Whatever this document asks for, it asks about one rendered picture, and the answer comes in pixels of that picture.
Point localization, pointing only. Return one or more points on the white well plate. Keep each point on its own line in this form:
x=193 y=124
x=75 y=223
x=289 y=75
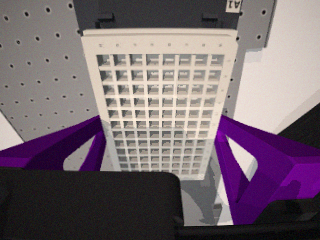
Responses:
x=154 y=131

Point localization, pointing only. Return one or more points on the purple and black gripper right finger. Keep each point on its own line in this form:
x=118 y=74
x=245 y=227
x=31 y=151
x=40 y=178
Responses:
x=287 y=169

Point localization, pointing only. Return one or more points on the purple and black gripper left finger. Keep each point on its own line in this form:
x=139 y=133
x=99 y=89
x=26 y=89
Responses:
x=48 y=152

